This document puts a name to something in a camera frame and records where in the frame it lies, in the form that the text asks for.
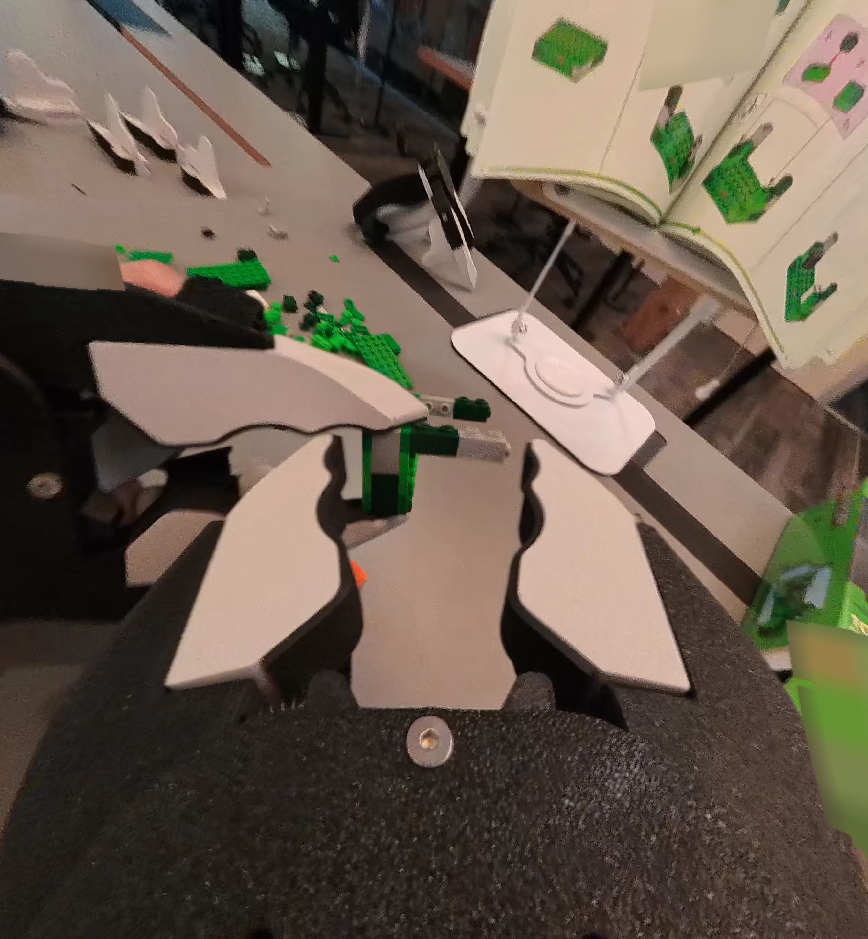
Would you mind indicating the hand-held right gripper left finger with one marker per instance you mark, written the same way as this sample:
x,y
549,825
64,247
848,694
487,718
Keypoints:
x,y
258,587

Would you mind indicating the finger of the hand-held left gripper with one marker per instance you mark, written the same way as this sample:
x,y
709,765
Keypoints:
x,y
177,546
243,389

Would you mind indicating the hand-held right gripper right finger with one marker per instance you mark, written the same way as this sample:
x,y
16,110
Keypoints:
x,y
595,587

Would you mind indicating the pile of green lego pieces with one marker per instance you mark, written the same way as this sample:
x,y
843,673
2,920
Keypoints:
x,y
375,352

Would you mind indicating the green lego assembly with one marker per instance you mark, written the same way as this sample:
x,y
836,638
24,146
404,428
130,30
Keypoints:
x,y
386,491

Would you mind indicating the green lego set box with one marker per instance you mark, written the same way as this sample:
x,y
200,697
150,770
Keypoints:
x,y
800,543

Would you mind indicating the lego instruction booklet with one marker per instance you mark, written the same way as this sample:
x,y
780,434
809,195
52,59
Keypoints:
x,y
544,132

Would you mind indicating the person's left hand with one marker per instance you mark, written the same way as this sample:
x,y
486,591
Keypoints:
x,y
151,279

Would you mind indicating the orange brick separator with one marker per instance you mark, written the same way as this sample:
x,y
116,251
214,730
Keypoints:
x,y
358,574

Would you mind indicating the white clear book stand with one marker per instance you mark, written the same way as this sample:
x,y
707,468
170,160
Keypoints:
x,y
551,396

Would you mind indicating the black white headset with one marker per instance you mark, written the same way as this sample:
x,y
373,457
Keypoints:
x,y
397,220

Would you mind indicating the white folding stand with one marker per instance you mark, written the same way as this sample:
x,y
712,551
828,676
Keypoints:
x,y
452,257

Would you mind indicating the brown-edged desk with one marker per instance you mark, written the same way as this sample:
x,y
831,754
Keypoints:
x,y
610,227

